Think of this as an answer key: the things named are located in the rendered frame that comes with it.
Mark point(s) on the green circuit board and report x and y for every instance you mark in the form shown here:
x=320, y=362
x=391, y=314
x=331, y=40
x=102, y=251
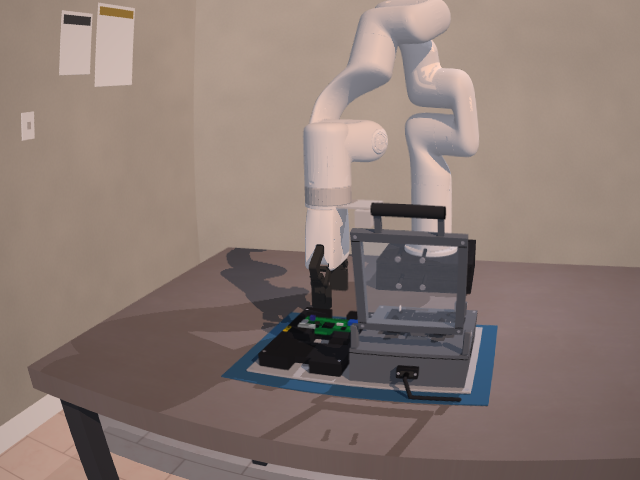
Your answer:
x=325, y=326

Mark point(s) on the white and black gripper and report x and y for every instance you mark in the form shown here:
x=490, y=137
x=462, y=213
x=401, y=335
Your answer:
x=327, y=243

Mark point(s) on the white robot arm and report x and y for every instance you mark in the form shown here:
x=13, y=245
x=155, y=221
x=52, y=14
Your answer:
x=331, y=146

